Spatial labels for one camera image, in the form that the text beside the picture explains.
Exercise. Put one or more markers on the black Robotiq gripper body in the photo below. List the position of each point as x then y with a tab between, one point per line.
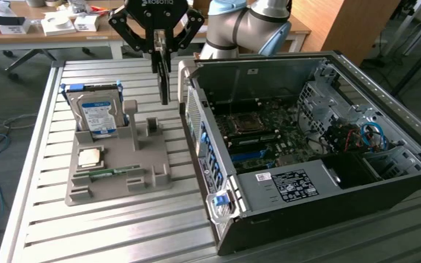
156	13

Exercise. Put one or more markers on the black graphics card metal bracket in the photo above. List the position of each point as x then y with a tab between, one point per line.
164	79

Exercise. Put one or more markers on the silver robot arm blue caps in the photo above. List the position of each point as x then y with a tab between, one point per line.
226	30

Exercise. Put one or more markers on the brown cardboard box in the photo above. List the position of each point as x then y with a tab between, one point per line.
200	5

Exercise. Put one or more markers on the orange packet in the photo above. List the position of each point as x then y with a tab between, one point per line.
99	11

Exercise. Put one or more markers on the small white box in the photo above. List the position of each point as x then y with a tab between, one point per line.
86	24

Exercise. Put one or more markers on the white box with tape roll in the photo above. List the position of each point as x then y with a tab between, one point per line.
59	26

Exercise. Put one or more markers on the beige tape roll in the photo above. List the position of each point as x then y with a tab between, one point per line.
54	2

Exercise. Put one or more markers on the wooden desk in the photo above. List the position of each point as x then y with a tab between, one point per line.
31	38

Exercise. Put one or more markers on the grey cup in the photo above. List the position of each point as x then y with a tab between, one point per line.
36	2

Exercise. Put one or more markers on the hard disk in blue caddy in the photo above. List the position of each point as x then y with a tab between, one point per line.
94	109

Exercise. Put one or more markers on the white box with black lid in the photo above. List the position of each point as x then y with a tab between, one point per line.
14	26

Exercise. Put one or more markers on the CPU socket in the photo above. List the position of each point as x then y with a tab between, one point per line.
247	122

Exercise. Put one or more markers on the black installed RAM stick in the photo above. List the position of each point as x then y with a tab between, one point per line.
251	139

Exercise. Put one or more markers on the grey plastic parts rack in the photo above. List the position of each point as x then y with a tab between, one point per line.
123	153

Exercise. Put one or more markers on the perforated metal drive cage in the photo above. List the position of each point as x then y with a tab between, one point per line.
320	107

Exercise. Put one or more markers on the wooden cabinet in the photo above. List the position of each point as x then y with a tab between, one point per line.
360	27

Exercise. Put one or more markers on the silver CPU chip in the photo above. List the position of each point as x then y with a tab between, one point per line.
88	158

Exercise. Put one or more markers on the blue expansion slot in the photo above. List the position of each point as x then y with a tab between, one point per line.
247	157

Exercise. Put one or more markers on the green motherboard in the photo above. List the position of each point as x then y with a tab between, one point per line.
287	142

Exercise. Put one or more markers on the green RAM stick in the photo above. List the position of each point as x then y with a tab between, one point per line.
108	173

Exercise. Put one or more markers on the grey power supply unit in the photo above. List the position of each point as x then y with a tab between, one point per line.
258	191

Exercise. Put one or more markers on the blue case latch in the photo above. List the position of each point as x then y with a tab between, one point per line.
220	199

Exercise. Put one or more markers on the black open PC case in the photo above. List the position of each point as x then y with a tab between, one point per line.
306	213

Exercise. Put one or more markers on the metal disk bay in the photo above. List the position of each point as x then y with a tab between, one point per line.
398	161

